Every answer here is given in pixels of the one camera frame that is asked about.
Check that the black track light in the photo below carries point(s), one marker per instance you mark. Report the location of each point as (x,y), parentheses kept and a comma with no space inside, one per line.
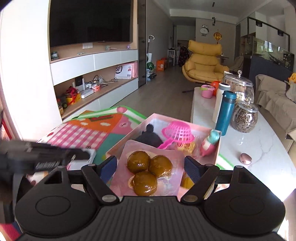
(268,24)

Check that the colourful play mat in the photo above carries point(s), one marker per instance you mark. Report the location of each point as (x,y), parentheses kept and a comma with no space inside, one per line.
(76,134)

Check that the yellow armchair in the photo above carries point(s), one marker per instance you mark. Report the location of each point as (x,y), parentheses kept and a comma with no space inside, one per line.
(203,64)

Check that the pink cardboard box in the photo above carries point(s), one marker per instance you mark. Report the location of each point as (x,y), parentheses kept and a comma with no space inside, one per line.
(148,122)

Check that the white courier envelope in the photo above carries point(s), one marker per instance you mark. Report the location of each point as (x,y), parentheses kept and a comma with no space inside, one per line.
(122,71)

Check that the white TV cabinet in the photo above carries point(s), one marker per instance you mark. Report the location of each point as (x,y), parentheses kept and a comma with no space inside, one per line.
(106,59)

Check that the black router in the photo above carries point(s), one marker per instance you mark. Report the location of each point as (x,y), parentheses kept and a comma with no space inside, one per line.
(79,83)

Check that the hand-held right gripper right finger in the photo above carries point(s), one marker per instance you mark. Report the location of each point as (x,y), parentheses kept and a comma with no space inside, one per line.
(192,169)

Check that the dark patterned cloth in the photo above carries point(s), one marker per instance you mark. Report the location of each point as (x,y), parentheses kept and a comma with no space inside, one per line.
(183,56)

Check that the black plush toy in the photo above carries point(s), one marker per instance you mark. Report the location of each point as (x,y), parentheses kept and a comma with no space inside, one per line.
(149,136)

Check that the yellow wall ornament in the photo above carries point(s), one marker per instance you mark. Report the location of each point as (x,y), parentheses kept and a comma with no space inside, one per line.
(217,37)

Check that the yellow snack packet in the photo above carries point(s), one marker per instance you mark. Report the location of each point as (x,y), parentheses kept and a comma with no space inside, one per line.
(188,147)

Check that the large glass jar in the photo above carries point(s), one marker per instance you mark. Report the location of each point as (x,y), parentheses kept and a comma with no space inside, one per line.
(242,88)

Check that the orange floor box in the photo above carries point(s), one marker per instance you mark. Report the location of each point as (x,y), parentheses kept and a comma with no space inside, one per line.
(161,65)

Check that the pink cup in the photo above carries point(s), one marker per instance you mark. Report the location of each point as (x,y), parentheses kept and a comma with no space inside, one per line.
(207,92)

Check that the white bottle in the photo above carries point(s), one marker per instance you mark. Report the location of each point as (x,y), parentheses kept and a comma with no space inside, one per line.
(219,102)

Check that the pink and teal toy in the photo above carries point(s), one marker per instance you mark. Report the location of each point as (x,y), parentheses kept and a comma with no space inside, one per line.
(209,143)

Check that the white coffee table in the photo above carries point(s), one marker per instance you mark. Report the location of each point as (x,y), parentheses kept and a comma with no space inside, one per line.
(259,162)

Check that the teal bottle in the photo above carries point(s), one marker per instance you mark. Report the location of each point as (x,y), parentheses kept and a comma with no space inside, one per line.
(224,111)

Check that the watermelon ball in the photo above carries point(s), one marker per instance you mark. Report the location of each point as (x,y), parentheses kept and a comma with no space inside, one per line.
(150,65)

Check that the pink plastic basket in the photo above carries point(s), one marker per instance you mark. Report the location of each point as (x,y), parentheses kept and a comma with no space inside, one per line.
(178,132)

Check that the white stick vacuum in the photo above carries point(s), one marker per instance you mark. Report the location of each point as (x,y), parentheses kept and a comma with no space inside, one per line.
(149,55)

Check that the red label jar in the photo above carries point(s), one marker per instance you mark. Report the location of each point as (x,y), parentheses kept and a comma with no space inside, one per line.
(96,87)

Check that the wall clock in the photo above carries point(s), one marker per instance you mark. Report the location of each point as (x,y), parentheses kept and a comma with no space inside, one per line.
(204,30)

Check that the glass aquarium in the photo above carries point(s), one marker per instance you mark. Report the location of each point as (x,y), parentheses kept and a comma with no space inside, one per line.
(272,52)

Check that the white flat box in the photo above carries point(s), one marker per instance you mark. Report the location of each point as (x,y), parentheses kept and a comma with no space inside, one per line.
(87,94)

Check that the orange container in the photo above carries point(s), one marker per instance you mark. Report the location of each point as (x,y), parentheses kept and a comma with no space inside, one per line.
(216,85)

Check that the grey sofa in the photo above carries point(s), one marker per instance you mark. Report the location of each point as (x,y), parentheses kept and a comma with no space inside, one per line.
(275,99)

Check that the pink oval object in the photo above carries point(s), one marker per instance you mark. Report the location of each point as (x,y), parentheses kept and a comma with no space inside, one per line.
(245,159)

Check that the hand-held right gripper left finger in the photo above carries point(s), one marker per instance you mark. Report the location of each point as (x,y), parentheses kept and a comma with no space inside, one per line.
(108,167)

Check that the small glass jar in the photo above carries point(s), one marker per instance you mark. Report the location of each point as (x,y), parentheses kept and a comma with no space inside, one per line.
(245,118)

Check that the white rack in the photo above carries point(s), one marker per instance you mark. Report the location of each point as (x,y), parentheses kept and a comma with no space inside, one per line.
(172,56)

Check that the yellow duck plush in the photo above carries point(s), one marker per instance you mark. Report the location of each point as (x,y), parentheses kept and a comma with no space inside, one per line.
(292,78)

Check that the black television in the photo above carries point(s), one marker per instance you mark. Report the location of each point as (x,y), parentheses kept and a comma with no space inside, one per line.
(90,20)

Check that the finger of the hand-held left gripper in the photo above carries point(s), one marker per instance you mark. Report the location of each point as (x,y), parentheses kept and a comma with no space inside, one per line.
(77,154)

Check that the pink packet of brown balls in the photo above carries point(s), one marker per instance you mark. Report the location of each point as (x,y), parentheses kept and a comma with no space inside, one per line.
(143,166)

